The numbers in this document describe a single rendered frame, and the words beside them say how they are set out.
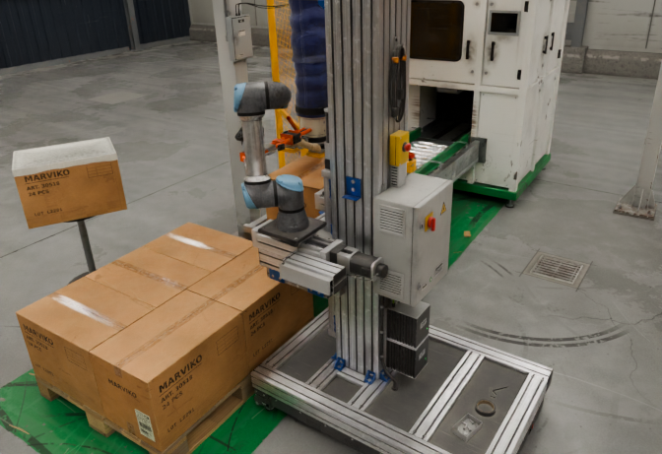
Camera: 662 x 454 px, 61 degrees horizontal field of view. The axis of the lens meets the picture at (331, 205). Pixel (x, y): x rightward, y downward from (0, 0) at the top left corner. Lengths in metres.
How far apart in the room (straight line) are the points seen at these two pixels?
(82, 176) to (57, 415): 1.44
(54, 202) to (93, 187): 0.24
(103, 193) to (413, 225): 2.31
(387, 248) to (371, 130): 0.50
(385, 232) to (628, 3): 9.26
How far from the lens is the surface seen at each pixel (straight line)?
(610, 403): 3.39
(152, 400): 2.65
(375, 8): 2.20
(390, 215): 2.32
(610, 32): 11.32
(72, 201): 3.98
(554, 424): 3.18
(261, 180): 2.42
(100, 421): 3.17
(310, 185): 3.21
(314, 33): 3.20
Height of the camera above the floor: 2.17
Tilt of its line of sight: 24 degrees down
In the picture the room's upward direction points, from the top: 2 degrees counter-clockwise
